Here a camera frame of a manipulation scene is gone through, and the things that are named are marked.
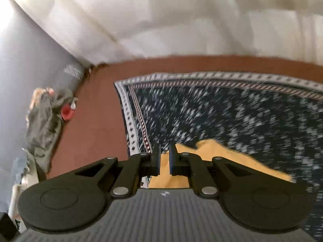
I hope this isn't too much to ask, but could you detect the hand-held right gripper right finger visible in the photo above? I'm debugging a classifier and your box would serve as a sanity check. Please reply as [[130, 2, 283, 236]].
[[169, 144, 253, 198]]

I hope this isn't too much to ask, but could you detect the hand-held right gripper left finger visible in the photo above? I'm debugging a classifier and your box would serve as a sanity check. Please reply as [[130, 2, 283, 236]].
[[74, 144, 162, 198]]

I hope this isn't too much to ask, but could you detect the yellow garment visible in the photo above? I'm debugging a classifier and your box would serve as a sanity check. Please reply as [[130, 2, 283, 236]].
[[149, 139, 294, 189]]

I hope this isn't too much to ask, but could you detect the dark blue patterned rug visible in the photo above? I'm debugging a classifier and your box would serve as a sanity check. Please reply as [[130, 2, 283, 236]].
[[113, 72, 323, 240]]

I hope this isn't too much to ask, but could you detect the brown bed sheet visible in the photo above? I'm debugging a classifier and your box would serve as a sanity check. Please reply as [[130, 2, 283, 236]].
[[47, 55, 323, 179]]

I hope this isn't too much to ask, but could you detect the red cloth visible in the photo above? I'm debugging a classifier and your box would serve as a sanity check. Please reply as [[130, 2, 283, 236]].
[[62, 104, 74, 121]]

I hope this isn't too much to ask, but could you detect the olive green garment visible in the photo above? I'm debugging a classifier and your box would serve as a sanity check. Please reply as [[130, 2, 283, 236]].
[[25, 88, 76, 173]]

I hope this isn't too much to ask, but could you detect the grey bolster pillow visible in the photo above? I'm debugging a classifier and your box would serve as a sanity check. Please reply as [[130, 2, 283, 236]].
[[64, 64, 84, 79]]

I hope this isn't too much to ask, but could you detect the yellow and white patterned cloth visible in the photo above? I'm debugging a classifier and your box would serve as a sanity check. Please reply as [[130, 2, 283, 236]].
[[32, 87, 55, 106]]

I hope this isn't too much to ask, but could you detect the white fabric pile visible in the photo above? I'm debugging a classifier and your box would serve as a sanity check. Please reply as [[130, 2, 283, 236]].
[[10, 156, 38, 227]]

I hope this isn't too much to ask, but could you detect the white sheer curtain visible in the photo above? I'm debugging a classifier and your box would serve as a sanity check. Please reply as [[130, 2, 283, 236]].
[[10, 0, 323, 66]]

